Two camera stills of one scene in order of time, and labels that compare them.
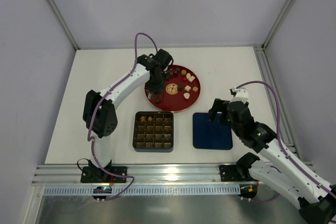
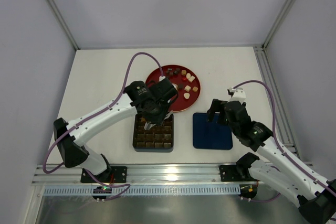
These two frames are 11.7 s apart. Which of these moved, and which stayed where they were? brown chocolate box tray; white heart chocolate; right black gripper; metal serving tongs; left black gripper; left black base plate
Moved: left black gripper; metal serving tongs
Stayed: right black gripper; white heart chocolate; brown chocolate box tray; left black base plate
